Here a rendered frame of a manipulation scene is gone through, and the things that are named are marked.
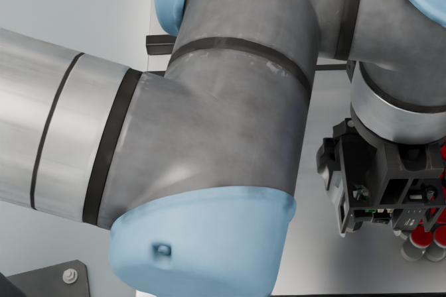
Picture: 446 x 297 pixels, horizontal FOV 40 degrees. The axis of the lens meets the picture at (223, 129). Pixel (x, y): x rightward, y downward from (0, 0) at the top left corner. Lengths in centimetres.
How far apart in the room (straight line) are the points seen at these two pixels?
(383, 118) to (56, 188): 22
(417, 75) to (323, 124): 38
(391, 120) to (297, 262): 29
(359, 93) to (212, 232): 19
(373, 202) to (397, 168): 5
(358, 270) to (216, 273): 42
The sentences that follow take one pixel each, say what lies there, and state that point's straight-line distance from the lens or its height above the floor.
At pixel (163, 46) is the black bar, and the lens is 77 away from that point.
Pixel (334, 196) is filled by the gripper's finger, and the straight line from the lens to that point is 58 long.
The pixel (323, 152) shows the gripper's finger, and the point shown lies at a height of 104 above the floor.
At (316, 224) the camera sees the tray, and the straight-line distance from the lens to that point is 66.
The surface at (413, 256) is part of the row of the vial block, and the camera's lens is 65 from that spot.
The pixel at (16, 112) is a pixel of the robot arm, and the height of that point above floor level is 129.
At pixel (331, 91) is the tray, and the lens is 75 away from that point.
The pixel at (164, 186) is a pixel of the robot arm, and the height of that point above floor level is 127.
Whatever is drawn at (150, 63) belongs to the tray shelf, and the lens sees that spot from 78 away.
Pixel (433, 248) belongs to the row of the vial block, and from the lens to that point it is 65.
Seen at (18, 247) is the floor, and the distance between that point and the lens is 170.
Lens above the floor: 149
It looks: 59 degrees down
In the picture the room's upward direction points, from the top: 4 degrees counter-clockwise
